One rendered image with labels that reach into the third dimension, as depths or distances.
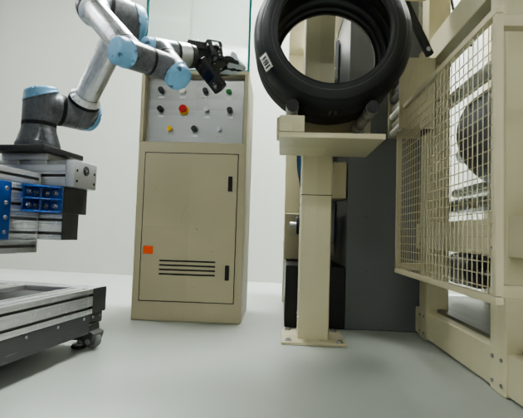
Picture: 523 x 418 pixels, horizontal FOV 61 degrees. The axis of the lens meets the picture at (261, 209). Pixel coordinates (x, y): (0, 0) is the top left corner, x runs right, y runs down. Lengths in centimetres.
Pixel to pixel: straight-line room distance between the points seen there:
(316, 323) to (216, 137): 106
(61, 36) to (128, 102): 110
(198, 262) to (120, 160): 267
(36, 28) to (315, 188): 434
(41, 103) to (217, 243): 101
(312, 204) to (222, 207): 52
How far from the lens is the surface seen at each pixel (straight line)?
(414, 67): 204
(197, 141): 235
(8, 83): 571
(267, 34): 170
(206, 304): 227
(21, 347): 149
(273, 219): 419
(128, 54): 125
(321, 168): 194
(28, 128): 176
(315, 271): 192
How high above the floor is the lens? 44
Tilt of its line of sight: 3 degrees up
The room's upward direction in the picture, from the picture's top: 2 degrees clockwise
